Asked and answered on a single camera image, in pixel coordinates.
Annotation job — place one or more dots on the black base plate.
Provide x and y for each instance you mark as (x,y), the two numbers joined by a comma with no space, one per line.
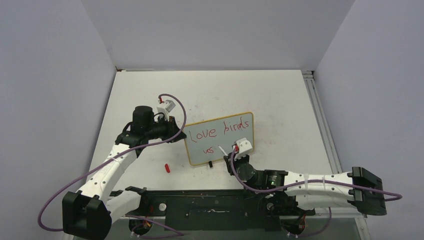
(220,210)

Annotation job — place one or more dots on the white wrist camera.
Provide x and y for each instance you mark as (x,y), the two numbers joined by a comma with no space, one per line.
(243,147)
(165,107)

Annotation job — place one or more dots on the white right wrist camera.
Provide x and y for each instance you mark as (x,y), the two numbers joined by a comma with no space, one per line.
(243,147)

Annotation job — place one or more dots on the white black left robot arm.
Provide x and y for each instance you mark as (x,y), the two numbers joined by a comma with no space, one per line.
(89,213)

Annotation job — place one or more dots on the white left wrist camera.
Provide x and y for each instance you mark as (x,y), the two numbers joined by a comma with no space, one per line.
(165,107)

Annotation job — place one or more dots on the yellow framed small whiteboard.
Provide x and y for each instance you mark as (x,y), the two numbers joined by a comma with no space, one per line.
(203,138)

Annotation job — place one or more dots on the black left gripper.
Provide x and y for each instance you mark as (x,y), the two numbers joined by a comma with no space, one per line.
(172,128)

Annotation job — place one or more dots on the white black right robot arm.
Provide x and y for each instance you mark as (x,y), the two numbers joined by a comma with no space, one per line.
(358,188)

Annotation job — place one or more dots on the white marker pen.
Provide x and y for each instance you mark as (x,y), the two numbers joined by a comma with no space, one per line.
(223,151)

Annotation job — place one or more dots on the aluminium rail at table edge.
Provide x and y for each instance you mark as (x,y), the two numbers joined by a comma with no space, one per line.
(325,132)

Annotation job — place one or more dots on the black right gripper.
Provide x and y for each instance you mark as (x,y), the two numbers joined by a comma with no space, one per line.
(228,158)

